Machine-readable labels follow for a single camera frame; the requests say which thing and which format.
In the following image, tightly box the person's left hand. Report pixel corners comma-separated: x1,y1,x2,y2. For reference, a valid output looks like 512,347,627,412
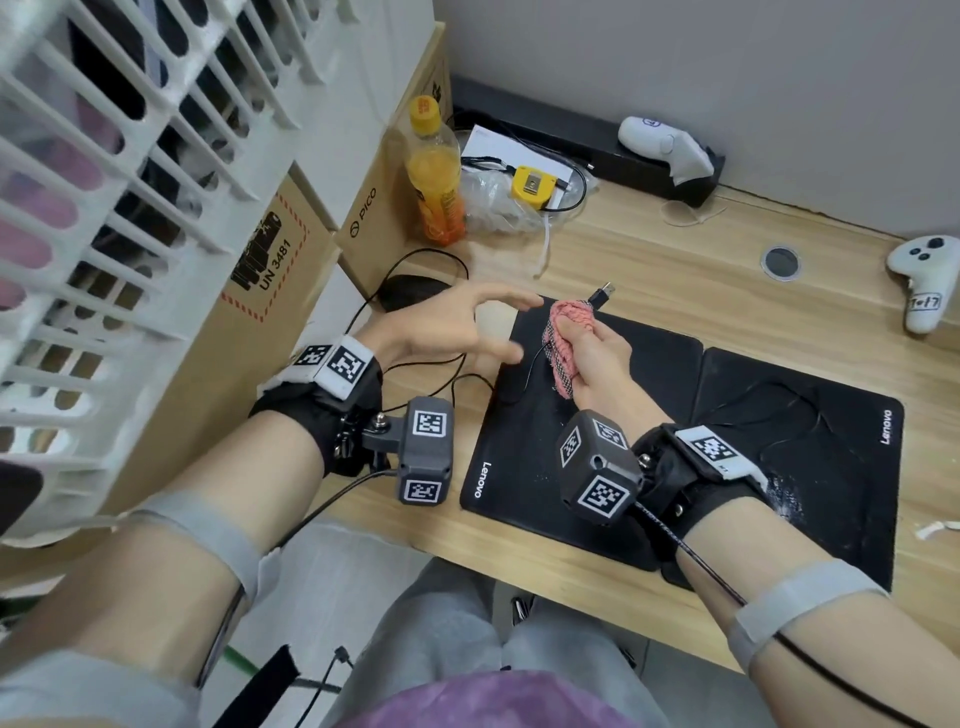
374,281,547,376

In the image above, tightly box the person's right hand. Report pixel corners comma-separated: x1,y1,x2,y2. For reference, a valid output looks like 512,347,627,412
558,316,674,445

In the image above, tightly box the pink cleaning cloth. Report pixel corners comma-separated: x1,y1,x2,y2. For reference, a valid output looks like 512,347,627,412
541,298,601,400

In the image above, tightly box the black mouse pad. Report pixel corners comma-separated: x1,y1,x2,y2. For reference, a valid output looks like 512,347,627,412
659,346,905,594
458,296,705,573

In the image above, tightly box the person's left forearm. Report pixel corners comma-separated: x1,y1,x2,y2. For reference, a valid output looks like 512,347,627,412
0,408,331,676

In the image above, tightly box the person's right forearm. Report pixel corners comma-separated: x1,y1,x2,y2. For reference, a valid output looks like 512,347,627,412
678,494,960,728

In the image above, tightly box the person's purple shirt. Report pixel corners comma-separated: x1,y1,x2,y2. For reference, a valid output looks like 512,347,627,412
322,669,639,728

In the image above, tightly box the cardboard box with round logo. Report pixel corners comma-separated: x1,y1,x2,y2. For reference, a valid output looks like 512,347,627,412
333,20,455,301

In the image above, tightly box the white board panel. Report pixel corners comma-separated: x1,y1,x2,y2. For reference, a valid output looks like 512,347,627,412
299,266,376,354

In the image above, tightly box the clear plastic bag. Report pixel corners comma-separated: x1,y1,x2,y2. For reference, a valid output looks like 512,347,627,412
458,166,601,234

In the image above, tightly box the orange juice bottle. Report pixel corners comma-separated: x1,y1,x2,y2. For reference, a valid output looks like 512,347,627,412
386,95,468,247

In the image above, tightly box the yellow tape measure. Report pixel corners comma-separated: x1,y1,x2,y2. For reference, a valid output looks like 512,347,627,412
511,166,558,211

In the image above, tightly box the white paper sheet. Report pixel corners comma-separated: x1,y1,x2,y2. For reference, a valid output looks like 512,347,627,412
461,123,594,204

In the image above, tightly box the large cardboard box red-dotted label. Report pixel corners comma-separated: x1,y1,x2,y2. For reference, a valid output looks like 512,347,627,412
0,173,343,579

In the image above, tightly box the long black bar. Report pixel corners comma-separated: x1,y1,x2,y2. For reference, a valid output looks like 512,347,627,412
449,74,727,210

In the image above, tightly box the white controller with label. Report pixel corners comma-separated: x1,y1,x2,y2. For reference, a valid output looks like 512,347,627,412
886,234,960,335

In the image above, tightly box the white slatted crate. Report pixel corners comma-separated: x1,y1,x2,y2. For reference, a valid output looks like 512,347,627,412
0,0,436,549

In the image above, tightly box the black wrist camera with markers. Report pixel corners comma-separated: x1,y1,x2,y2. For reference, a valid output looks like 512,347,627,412
363,395,457,508
556,410,644,528

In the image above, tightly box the black wrist strap white marker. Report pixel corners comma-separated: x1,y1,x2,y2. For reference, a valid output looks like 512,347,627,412
633,423,774,564
248,335,385,478

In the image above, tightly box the thin white wire loop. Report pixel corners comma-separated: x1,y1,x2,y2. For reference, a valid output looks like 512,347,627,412
659,198,727,229

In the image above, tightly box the thin black cable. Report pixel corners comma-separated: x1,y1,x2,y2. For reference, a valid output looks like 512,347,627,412
461,153,589,215

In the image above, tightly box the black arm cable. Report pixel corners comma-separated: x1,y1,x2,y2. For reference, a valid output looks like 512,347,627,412
196,468,399,688
633,502,931,728

